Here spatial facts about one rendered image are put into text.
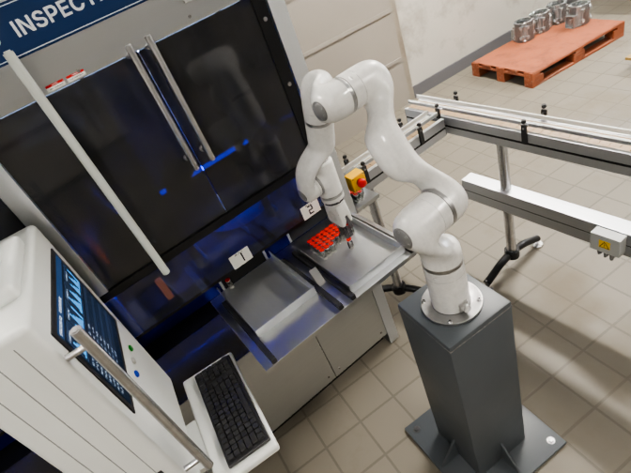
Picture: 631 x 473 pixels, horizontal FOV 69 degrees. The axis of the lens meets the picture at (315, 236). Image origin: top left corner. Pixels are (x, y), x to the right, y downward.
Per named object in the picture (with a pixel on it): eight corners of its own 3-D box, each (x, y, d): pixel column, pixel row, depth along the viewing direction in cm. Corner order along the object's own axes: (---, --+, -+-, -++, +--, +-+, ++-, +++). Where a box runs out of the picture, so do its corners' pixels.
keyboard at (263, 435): (195, 378, 163) (192, 374, 162) (229, 356, 166) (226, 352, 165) (230, 469, 132) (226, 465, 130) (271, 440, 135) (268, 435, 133)
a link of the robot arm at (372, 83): (419, 243, 128) (454, 211, 134) (445, 240, 117) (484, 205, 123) (317, 91, 121) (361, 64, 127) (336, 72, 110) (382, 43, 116)
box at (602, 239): (589, 248, 195) (590, 232, 190) (595, 241, 197) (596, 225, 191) (619, 258, 186) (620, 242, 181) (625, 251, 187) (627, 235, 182)
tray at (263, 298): (220, 294, 183) (216, 287, 181) (271, 256, 191) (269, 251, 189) (258, 338, 158) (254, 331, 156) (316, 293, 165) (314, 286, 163)
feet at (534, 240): (478, 289, 255) (475, 272, 247) (534, 239, 270) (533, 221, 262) (490, 296, 249) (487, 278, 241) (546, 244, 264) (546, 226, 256)
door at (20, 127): (108, 288, 150) (-27, 130, 116) (225, 211, 164) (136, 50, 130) (108, 289, 150) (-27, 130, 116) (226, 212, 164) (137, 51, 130)
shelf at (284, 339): (211, 304, 183) (209, 301, 182) (344, 209, 204) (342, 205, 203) (269, 373, 147) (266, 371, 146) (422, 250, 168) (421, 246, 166)
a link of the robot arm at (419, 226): (472, 255, 132) (461, 189, 118) (430, 296, 125) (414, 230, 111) (438, 241, 141) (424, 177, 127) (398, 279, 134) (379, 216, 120)
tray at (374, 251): (300, 255, 185) (298, 249, 183) (349, 221, 193) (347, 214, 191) (351, 293, 159) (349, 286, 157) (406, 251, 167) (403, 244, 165)
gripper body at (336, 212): (316, 198, 167) (326, 221, 173) (332, 206, 159) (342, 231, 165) (332, 187, 169) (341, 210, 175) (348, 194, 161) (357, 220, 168)
